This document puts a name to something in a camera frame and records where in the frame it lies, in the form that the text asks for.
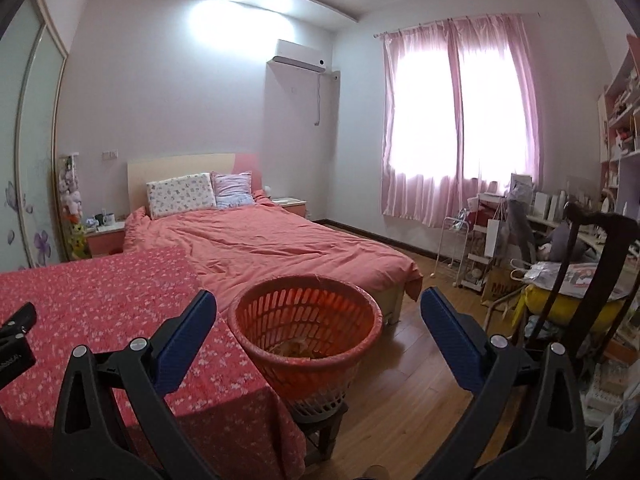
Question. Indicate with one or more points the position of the white air conditioner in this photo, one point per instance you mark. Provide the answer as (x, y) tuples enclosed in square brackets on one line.
[(295, 55)]

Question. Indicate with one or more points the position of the person's leg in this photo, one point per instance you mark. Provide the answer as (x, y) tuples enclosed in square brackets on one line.
[(376, 474)]

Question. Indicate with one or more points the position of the flower print sliding wardrobe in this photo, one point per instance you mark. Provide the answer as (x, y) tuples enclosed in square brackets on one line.
[(30, 160)]

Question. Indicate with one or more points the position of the grey cushion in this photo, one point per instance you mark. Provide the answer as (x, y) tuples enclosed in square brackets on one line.
[(562, 242)]

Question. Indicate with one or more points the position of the pink white bookshelf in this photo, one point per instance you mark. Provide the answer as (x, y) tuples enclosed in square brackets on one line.
[(620, 125)]

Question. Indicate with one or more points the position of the white picture frame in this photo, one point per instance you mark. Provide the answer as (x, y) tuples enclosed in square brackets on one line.
[(521, 184)]

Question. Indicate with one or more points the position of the pink nightstand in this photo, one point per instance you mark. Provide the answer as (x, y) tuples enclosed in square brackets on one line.
[(105, 242)]

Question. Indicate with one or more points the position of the orange plastic basket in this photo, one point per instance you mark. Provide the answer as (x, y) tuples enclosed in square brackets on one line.
[(280, 365)]

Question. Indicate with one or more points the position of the white paper bag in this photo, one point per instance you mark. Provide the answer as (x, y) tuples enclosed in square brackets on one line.
[(496, 240)]

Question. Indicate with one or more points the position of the cluttered white desk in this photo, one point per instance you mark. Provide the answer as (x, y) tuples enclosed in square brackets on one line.
[(545, 222)]

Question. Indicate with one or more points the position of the red floral tablecloth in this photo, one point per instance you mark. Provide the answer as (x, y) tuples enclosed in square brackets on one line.
[(100, 285)]

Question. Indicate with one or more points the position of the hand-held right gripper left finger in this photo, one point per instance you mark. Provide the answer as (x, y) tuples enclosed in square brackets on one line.
[(185, 340)]

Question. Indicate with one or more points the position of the beige bed headboard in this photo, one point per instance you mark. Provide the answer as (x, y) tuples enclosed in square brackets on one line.
[(175, 165)]

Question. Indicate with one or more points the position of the white floral pillow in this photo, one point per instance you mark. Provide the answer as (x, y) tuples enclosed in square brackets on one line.
[(180, 195)]

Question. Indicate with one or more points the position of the bed with pink duvet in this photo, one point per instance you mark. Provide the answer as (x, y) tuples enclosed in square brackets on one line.
[(280, 240)]

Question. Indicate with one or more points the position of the white printed plastic bag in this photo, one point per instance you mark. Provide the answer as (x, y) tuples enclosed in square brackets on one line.
[(575, 275)]

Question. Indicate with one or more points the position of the yellow bag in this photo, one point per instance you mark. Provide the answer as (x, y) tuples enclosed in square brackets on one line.
[(575, 310)]

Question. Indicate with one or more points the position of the yellow green plush toy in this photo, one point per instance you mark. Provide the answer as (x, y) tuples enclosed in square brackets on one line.
[(79, 237)]

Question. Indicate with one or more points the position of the curtain rod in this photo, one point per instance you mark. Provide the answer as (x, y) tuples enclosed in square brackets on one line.
[(450, 21)]

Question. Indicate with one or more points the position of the dark wooden stool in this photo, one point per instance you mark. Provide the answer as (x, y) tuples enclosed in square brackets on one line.
[(325, 435)]

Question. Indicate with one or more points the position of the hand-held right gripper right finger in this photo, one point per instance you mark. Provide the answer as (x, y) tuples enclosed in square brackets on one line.
[(452, 340)]

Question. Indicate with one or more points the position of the pink striped pillow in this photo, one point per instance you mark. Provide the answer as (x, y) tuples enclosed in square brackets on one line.
[(232, 187)]

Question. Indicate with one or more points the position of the pink curtain panel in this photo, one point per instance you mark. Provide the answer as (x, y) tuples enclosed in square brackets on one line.
[(415, 195), (525, 110)]

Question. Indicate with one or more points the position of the white metal tube frame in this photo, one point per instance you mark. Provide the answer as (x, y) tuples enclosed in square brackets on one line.
[(492, 310)]

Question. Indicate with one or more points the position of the hanging plush toys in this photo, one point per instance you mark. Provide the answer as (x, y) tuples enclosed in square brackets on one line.
[(70, 190)]

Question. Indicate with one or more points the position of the white air conditioner pipe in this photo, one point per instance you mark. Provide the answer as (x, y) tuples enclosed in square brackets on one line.
[(317, 100)]

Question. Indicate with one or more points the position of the dark wooden chair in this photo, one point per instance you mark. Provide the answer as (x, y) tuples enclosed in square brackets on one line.
[(612, 250)]

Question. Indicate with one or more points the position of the wooden nightstand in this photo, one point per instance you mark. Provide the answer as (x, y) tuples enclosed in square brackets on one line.
[(290, 206)]

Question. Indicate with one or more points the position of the pile of books and boxes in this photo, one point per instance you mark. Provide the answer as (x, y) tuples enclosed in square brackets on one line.
[(615, 390)]

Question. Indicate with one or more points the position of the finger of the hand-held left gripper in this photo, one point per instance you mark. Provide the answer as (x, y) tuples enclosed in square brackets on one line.
[(20, 317)]

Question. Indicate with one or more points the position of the brown printed paper bag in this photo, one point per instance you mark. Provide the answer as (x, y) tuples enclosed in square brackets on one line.
[(500, 287)]

